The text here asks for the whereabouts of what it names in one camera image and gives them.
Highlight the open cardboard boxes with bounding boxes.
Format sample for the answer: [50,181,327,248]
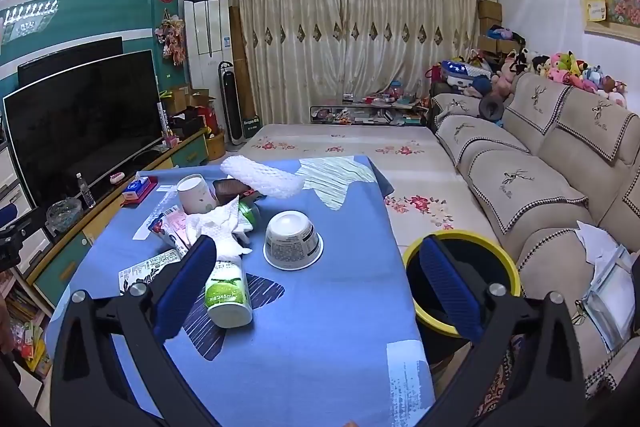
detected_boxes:
[162,87,216,118]

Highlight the clear jar green band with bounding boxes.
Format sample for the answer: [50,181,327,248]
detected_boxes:
[237,199,261,228]

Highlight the cluttered glass coffee table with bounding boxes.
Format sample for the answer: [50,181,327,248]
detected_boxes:
[309,97,433,128]

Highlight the dark round cushion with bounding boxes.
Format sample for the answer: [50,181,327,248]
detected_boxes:
[477,94,503,122]

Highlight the white bottle green label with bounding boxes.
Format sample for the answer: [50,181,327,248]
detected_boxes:
[204,257,253,328]

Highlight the white foam net sleeve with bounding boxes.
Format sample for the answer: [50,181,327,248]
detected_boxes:
[220,155,303,200]

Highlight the printed paper wrapper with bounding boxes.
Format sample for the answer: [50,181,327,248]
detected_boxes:
[118,249,183,295]

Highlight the large curved television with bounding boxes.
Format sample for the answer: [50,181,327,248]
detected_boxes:
[2,49,163,212]

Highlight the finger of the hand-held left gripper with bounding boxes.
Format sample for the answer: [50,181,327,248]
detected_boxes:
[0,204,33,269]

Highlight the blue tissue pack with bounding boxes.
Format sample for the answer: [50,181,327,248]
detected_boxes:
[123,179,151,202]

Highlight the clear water bottle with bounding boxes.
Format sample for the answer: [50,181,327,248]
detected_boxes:
[76,173,97,208]

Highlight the black tower fan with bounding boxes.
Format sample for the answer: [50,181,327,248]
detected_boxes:
[218,60,243,145]

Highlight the stack of cardboard boxes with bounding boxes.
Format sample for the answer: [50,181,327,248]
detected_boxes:
[477,0,503,52]

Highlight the flat black television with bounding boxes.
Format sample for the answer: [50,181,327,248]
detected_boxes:
[17,36,124,90]

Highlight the cream patterned curtain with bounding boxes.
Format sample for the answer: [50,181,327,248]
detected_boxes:
[220,0,347,130]
[341,0,482,110]

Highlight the tissue pack on red tray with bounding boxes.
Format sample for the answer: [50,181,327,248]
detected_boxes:
[121,176,159,208]

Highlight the white standing air conditioner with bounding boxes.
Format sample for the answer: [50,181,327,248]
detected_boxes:
[183,0,233,92]

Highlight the floral bed mat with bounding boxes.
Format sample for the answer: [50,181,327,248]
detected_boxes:
[240,123,501,248]

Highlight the yellow green tv cabinet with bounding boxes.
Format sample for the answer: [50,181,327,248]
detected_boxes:
[25,129,211,303]

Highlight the yellow wooden bucket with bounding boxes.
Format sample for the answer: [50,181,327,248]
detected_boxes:
[204,129,227,165]

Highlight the patterned rug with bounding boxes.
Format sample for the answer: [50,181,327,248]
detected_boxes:
[477,347,516,418]

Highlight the pink milk carton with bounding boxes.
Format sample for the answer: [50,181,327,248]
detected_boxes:
[161,211,191,257]

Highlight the pile of plush toys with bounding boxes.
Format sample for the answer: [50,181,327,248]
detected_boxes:
[425,24,628,110]

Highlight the brown plastic tray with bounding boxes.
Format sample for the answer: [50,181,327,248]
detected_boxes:
[212,177,261,208]

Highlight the colourful book pile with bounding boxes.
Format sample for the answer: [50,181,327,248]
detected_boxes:
[0,277,53,378]

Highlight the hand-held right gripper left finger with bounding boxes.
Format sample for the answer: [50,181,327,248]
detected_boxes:
[50,234,236,427]

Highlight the white paper bowl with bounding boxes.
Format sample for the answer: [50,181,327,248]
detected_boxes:
[263,210,324,270]

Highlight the white tissue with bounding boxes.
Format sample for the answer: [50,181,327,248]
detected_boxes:
[186,197,253,260]

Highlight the brown tall panel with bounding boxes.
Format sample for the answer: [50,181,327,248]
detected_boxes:
[229,7,251,118]

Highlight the white paper sheets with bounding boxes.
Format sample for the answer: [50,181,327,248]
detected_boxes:
[575,220,623,288]

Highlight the white plastic wrapper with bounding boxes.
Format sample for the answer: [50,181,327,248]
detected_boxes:
[134,205,181,240]

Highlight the white paper cup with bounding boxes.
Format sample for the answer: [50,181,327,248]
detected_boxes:
[176,174,217,214]

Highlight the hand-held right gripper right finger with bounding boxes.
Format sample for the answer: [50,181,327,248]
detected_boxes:
[419,234,588,427]

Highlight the beige sofa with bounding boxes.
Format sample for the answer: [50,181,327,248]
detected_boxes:
[430,72,640,408]

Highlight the glass bowl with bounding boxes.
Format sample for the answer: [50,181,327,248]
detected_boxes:
[46,198,83,235]

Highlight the yellow rimmed trash bin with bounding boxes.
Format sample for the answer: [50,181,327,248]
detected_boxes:
[402,229,522,373]

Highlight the blue star print tablecloth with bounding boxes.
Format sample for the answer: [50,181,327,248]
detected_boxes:
[42,154,436,427]

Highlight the hanging flower decoration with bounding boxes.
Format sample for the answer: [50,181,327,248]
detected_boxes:
[156,9,187,66]

